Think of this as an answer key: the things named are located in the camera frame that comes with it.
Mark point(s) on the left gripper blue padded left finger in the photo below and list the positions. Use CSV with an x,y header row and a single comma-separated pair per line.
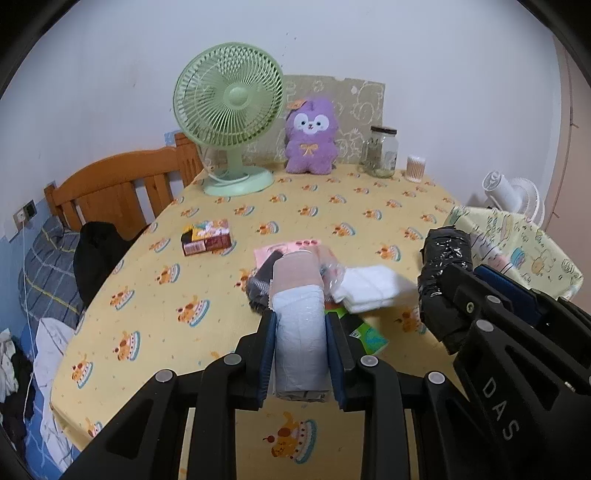
x,y
267,340

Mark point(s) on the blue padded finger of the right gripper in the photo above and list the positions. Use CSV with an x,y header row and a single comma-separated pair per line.
x,y
531,305

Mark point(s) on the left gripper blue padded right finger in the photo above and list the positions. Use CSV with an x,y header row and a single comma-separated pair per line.
x,y
340,359

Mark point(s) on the grey and beige cloth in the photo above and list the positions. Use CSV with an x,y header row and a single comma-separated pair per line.
x,y
297,297

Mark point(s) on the dark grey drawstring pouch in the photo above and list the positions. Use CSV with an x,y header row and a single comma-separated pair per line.
x,y
257,288

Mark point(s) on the green orange tissue pack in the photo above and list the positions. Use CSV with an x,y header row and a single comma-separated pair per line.
x,y
373,341

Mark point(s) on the clear plastic bag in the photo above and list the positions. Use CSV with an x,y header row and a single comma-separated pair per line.
x,y
332,271

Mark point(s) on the white towel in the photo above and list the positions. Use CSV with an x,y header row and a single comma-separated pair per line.
x,y
364,289

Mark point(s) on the black plastic bundle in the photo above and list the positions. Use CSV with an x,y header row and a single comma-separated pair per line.
x,y
443,247

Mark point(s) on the pink wet wipes pack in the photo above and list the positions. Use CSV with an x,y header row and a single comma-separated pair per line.
x,y
262,253

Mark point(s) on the cartoon tissue pack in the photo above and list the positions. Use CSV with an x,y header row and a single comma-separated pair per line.
x,y
205,236

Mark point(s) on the yellow cartoon storage box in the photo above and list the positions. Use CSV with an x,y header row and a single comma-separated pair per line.
x,y
514,246

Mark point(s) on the yellow cartoon tablecloth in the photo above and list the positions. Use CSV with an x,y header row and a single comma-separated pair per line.
x,y
161,309

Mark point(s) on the white floor fan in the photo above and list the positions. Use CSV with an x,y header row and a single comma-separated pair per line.
x,y
515,195

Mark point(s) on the cotton swab container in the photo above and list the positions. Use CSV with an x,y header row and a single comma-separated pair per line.
x,y
415,169

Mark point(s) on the black chair back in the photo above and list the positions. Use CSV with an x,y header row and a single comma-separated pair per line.
x,y
100,248

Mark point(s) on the purple plush toy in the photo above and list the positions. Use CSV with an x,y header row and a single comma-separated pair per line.
x,y
311,128

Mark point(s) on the glass jar with lid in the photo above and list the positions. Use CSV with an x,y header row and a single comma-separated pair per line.
x,y
381,152

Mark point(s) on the blue plaid bedding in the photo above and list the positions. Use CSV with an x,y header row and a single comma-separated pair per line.
x,y
47,285

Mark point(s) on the pile of clothes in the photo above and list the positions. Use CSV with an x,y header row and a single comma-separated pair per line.
x,y
27,419

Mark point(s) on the green desk fan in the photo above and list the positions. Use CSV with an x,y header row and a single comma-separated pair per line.
x,y
224,99

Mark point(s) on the beige cartoon backboard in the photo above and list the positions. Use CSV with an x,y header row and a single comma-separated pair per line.
x,y
358,105

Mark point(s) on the wall power socket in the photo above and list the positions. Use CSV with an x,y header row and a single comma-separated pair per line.
x,y
24,215

